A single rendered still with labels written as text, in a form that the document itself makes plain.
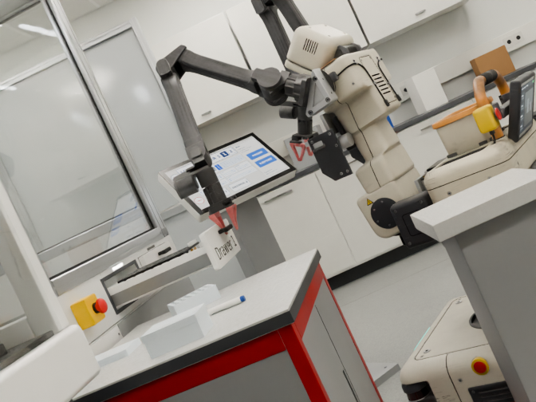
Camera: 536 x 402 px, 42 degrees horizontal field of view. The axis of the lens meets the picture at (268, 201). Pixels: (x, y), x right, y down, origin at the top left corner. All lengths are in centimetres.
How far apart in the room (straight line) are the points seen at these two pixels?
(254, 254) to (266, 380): 165
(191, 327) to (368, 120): 107
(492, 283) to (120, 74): 271
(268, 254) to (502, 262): 160
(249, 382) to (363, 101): 113
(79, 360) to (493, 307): 87
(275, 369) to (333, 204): 372
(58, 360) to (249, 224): 186
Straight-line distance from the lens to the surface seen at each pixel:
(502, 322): 161
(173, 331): 144
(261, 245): 301
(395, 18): 552
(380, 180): 223
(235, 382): 139
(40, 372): 119
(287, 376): 137
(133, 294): 203
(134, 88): 385
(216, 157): 305
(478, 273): 157
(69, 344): 129
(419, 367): 222
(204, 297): 182
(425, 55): 588
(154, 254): 242
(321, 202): 503
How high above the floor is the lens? 101
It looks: 2 degrees down
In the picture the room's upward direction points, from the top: 25 degrees counter-clockwise
